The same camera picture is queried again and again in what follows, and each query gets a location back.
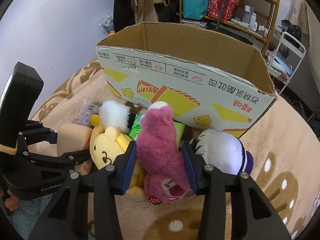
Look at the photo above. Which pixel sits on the green pole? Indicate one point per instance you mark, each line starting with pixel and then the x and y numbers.
pixel 220 16

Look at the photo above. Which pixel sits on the wooden shelf rack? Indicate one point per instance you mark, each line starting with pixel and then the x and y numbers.
pixel 269 21

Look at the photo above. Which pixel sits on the white utility cart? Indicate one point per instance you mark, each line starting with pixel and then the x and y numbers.
pixel 283 62

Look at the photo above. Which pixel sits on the open cardboard box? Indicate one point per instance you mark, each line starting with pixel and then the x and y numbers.
pixel 210 80

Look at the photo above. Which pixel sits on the red patterned bag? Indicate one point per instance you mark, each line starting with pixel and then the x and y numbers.
pixel 214 7

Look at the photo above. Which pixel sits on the beige hanging trousers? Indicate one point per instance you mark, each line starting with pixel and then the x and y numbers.
pixel 144 10

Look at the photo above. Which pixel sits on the white fluffy duck keychain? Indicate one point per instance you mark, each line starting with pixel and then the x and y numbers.
pixel 112 113

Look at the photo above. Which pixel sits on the pink swirl roll plush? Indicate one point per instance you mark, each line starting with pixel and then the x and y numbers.
pixel 73 137

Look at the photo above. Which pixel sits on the pink bear plush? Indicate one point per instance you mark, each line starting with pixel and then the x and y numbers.
pixel 166 178

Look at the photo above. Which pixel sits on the green tissue pack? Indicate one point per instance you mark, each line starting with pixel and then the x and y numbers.
pixel 170 129

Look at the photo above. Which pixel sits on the white purple plush doll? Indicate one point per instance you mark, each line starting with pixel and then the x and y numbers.
pixel 224 151

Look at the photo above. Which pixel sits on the purple toy in plastic bag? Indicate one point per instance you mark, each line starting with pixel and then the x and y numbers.
pixel 88 108

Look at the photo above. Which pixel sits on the person's left hand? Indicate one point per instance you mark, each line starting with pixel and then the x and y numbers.
pixel 12 203

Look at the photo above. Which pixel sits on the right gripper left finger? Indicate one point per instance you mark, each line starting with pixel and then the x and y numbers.
pixel 65 216

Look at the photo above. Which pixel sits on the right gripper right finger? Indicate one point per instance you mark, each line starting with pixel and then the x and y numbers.
pixel 253 216

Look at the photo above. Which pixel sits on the yellow bear plush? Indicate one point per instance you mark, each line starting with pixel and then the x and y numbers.
pixel 108 143

